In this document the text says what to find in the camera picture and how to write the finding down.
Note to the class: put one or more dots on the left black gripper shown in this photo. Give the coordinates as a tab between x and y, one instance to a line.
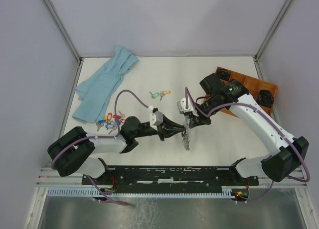
168	128

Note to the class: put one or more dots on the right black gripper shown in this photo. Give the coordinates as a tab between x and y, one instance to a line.
195	120

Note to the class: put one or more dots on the large keyring with blue handle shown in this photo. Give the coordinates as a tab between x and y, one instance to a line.
185	134

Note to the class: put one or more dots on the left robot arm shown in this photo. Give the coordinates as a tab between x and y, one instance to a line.
73	152

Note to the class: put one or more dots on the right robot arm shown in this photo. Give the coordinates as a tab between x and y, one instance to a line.
285	152

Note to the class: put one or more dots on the yellow tagged key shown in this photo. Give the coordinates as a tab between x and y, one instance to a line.
164	93

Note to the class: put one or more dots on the blue tagged key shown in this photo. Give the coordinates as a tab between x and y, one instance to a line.
100	124
111	128

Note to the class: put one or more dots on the orange wooden compartment tray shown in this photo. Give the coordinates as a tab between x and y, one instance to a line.
263	92

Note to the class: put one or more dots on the light blue cloth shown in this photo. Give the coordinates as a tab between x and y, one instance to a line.
95	92

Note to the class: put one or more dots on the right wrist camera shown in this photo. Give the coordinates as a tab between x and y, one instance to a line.
186	107

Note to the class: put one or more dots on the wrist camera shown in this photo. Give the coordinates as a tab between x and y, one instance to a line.
186	107
156	117

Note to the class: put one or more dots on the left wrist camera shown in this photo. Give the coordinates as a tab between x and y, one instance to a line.
156	117

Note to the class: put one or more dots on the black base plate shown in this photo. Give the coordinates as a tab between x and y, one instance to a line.
213	175

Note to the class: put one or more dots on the aluminium frame rail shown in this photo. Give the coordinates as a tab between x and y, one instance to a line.
50	178

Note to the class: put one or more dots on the white slotted cable duct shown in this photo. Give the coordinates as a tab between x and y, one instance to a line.
93	192

